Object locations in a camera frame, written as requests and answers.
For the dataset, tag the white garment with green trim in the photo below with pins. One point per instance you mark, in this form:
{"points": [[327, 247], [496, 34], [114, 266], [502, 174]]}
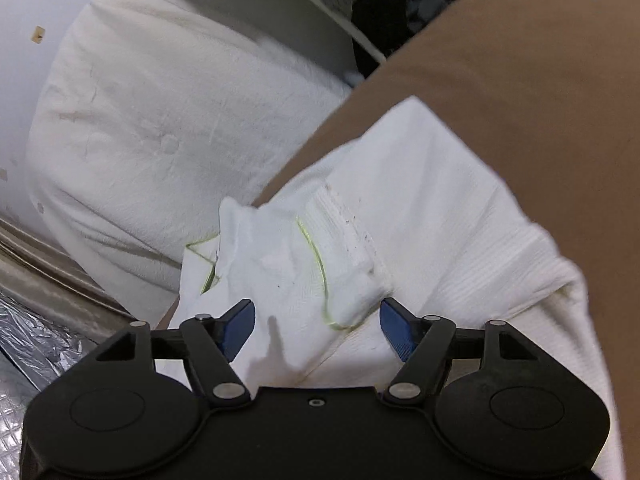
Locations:
{"points": [[425, 200]]}

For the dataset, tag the quilted silver foil panel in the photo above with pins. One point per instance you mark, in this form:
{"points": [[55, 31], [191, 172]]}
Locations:
{"points": [[20, 410]]}

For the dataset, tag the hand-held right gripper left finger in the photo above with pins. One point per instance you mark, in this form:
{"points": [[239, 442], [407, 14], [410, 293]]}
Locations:
{"points": [[237, 327]]}

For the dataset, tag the crumpled silver foil sheet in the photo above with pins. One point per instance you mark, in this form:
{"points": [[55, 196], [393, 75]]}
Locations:
{"points": [[35, 330]]}

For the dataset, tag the white pillow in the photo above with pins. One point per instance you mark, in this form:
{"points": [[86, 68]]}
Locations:
{"points": [[150, 110]]}

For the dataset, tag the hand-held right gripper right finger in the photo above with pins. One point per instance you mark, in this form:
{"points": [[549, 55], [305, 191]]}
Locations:
{"points": [[395, 327]]}

